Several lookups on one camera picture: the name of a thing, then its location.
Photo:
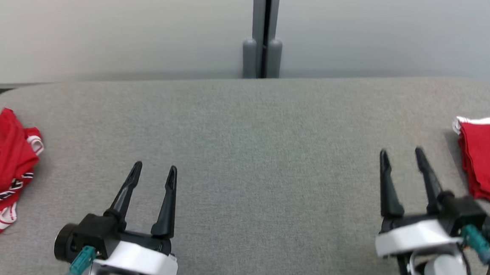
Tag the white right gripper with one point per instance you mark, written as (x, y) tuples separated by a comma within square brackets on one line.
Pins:
[(413, 237)]

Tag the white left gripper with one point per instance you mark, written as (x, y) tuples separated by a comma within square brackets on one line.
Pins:
[(144, 259)]

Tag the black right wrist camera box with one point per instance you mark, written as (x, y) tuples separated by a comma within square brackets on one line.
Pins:
[(461, 212)]

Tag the grey cylindrical post bumper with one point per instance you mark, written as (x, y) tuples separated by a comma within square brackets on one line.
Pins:
[(249, 59), (274, 59)]

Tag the grey partition post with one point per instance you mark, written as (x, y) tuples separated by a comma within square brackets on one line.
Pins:
[(259, 15)]

